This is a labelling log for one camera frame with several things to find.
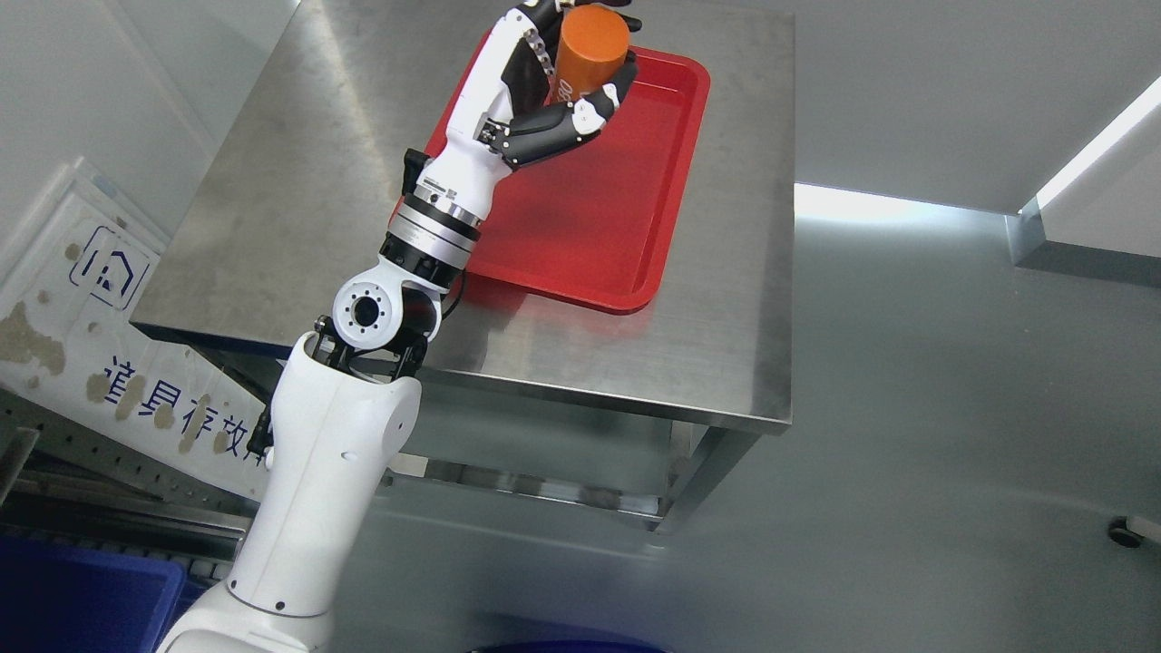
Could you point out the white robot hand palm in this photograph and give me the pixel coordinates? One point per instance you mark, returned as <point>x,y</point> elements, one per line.
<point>504,81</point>

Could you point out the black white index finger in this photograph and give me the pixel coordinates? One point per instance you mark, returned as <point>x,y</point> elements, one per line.
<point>633,23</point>

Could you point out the red plastic tray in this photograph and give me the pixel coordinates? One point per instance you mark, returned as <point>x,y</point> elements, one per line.
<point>593,226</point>

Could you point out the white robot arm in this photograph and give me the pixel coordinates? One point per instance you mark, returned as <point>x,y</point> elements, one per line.
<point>348,398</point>

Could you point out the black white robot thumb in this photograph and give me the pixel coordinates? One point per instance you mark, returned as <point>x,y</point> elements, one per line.
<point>562,126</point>

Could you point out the shallow blue tray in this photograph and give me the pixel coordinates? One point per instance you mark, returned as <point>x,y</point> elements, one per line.
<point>57,598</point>

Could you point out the stainless steel table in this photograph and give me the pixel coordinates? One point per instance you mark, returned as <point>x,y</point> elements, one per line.
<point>296,202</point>

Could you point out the white sign board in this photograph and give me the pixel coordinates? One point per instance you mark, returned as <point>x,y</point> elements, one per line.
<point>74,269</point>

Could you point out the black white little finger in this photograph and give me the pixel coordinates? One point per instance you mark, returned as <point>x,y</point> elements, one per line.
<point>541,40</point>

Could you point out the orange cylindrical capacitor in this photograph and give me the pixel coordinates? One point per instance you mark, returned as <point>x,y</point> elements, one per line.
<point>594,43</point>

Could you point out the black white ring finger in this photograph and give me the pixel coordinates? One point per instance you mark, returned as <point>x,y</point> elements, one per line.
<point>549,13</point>

